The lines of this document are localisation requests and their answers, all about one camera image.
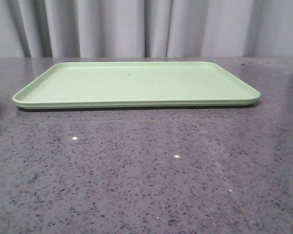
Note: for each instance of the green rectangular tray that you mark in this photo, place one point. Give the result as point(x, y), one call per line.
point(73, 85)

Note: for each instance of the grey pleated curtain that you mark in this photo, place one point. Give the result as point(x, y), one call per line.
point(145, 28)

